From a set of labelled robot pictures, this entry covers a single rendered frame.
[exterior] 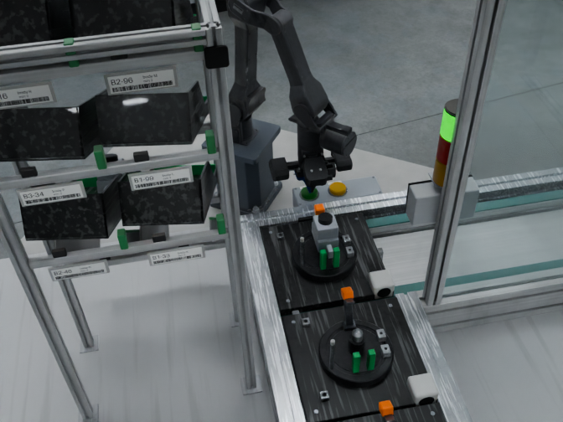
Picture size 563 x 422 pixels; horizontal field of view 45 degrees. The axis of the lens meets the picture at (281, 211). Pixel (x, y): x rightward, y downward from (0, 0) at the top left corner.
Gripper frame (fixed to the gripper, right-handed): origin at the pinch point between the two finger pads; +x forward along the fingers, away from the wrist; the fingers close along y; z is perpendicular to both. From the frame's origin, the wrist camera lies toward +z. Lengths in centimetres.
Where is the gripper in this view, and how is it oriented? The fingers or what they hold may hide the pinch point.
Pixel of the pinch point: (310, 181)
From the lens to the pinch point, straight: 159.2
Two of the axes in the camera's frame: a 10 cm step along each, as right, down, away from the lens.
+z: 1.9, 6.7, -7.2
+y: 9.8, -1.6, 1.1
